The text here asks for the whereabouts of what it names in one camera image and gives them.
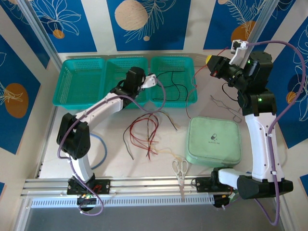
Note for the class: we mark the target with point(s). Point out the aluminium rail frame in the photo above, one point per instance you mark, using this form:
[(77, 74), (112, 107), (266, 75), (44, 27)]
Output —
[(149, 186)]

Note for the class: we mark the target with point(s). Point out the white scissors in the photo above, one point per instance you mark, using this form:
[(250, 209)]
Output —
[(180, 178)]

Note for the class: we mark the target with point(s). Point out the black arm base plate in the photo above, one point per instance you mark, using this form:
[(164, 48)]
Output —
[(103, 186), (202, 185)]

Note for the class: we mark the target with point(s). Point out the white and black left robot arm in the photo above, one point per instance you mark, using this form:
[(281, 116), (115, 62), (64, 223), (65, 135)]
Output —
[(74, 137)]

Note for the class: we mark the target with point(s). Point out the aluminium frame post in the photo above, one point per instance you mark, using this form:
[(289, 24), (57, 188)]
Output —
[(41, 36), (261, 19)]

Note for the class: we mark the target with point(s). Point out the teal plastic basket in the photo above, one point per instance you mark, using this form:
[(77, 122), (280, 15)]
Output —
[(79, 79), (166, 63), (115, 72)]

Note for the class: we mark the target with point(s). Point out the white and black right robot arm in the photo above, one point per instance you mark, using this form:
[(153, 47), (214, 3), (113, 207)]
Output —
[(262, 144)]

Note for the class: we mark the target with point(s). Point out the black base connector block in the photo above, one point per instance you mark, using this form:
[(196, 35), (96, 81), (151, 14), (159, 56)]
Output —
[(219, 201), (84, 199)]

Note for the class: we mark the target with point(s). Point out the green medicine pouch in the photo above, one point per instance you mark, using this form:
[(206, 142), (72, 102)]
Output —
[(211, 142)]

